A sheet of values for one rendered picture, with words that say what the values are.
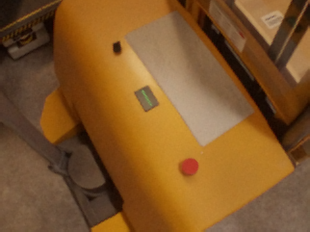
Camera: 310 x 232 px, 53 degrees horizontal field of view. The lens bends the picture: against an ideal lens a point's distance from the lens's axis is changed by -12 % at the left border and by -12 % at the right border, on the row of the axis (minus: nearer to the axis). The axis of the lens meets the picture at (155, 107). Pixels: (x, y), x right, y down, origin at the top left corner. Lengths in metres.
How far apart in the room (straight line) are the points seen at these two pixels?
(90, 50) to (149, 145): 0.32
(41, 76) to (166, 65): 1.22
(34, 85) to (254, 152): 1.45
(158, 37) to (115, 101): 0.21
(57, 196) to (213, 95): 1.12
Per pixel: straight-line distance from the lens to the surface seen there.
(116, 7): 1.03
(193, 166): 0.78
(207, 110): 0.86
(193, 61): 0.91
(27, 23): 1.85
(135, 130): 0.85
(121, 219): 1.32
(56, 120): 1.49
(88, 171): 1.30
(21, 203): 1.84
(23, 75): 2.07
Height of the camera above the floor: 1.68
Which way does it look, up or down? 68 degrees down
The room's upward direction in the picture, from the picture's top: 2 degrees counter-clockwise
